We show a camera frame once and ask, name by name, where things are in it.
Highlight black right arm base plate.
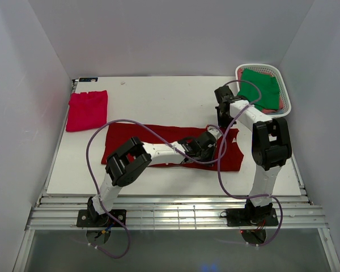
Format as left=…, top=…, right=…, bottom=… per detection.
left=220, top=208, right=279, bottom=227

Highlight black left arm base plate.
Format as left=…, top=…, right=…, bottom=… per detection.
left=76, top=209, right=127, bottom=228

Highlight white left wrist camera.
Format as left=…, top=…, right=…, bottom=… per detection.
left=206, top=125, right=223, bottom=139

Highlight white plastic laundry basket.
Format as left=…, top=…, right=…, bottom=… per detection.
left=235, top=63, right=291, bottom=118

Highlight aluminium frame rails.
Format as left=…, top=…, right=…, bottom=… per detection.
left=26, top=195, right=329, bottom=230

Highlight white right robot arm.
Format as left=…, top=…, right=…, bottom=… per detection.
left=214, top=86, right=292, bottom=227

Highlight blue white label sticker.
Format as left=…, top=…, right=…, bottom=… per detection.
left=78, top=77, right=98, bottom=82

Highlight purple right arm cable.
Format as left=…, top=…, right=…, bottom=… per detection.
left=216, top=80, right=283, bottom=247

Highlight folded pink t shirt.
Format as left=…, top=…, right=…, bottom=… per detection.
left=66, top=90, right=108, bottom=132

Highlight dark red t shirt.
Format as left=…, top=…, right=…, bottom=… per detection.
left=101, top=122, right=244, bottom=173

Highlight green t shirt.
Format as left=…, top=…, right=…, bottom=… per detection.
left=236, top=69, right=281, bottom=111

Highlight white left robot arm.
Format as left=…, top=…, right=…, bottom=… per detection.
left=87, top=128, right=222, bottom=227

